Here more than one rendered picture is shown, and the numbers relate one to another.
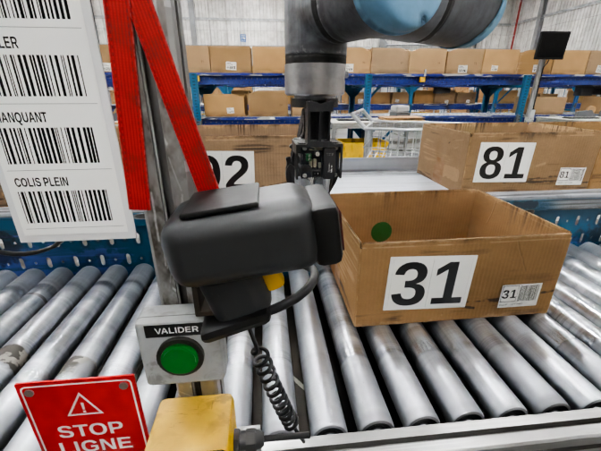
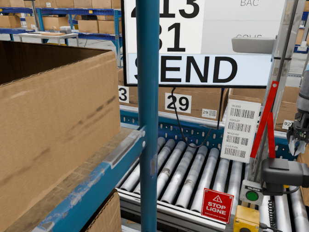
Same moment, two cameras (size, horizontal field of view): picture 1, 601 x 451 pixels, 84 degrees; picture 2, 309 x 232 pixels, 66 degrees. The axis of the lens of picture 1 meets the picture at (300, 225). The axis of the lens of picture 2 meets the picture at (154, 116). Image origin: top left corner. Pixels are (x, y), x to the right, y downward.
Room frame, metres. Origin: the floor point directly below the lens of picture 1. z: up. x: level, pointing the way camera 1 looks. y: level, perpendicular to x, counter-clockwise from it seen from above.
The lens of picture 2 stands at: (-0.43, 0.11, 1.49)
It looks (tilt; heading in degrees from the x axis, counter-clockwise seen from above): 25 degrees down; 28
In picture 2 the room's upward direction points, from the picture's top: straight up
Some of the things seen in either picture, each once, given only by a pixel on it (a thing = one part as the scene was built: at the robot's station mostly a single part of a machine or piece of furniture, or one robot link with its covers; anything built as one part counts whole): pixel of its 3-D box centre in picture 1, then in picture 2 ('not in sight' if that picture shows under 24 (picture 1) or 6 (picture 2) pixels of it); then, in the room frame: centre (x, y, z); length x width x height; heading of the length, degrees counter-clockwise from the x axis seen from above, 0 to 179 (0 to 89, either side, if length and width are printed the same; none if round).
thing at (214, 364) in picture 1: (184, 344); (252, 193); (0.23, 0.10, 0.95); 0.07 x 0.03 x 0.07; 96
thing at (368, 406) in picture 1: (339, 319); (297, 199); (0.56, -0.08, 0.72); 0.52 x 0.05 x 0.05; 6
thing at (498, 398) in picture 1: (431, 313); not in sight; (0.58, -0.27, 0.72); 0.52 x 0.05 x 0.05; 6
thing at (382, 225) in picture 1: (380, 232); not in sight; (0.81, -0.21, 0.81); 0.07 x 0.01 x 0.07; 96
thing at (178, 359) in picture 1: (181, 354); (252, 195); (0.22, 0.10, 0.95); 0.03 x 0.02 x 0.03; 96
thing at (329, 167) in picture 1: (315, 139); (305, 124); (0.54, -0.02, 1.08); 0.09 x 0.08 x 0.12; 7
